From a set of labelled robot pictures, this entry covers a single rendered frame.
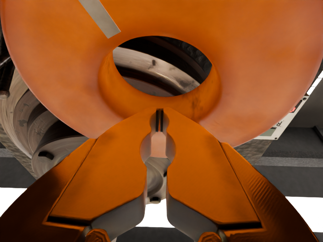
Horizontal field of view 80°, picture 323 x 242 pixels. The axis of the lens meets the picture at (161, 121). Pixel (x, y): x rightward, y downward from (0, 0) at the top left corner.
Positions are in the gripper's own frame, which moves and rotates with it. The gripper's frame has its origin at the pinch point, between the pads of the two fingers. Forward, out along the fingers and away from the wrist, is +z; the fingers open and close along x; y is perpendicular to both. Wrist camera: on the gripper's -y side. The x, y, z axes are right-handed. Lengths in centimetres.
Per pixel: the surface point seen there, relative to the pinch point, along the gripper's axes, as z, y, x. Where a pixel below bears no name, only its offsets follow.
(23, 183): 468, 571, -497
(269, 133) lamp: 38, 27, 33
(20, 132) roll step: 20.1, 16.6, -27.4
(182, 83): 18.8, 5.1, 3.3
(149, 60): 17.8, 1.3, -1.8
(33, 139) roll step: 18.0, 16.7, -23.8
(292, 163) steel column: 382, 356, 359
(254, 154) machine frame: 44, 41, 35
